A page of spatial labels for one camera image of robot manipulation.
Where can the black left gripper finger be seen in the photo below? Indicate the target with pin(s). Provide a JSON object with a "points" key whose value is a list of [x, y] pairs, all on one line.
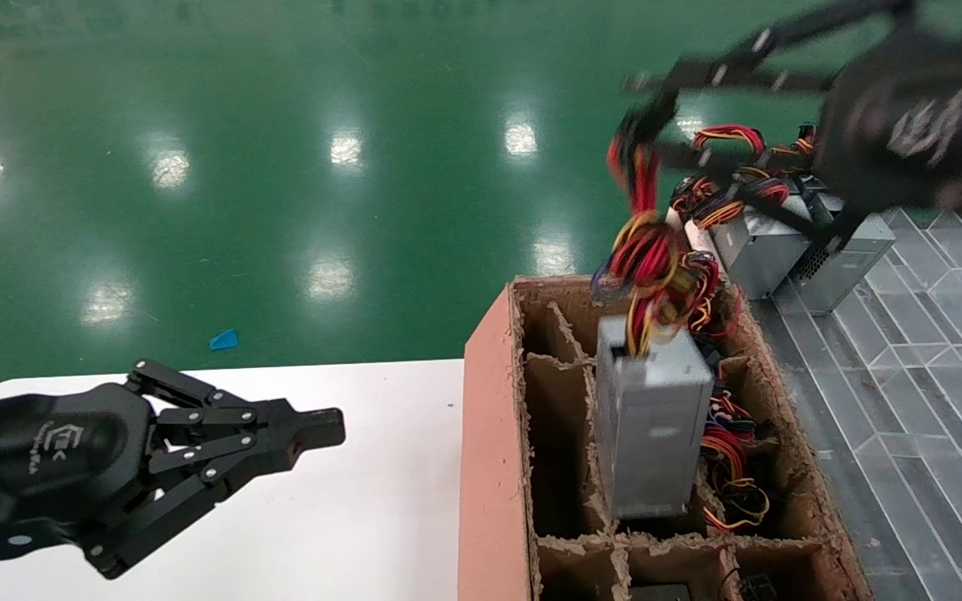
{"points": [[314, 421]]}

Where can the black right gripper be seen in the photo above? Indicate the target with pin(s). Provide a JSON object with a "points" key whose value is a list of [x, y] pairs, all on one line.
{"points": [[907, 125]]}

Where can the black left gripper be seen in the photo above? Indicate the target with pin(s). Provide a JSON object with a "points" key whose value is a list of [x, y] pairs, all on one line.
{"points": [[55, 459]]}

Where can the blue scrap of tape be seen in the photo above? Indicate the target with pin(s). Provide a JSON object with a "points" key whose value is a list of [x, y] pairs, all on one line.
{"points": [[225, 340]]}

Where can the brown divided cardboard box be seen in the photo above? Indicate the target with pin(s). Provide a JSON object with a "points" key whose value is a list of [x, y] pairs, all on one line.
{"points": [[493, 467]]}

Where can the white frame pipe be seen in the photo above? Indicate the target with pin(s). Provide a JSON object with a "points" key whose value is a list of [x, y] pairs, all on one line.
{"points": [[702, 244]]}

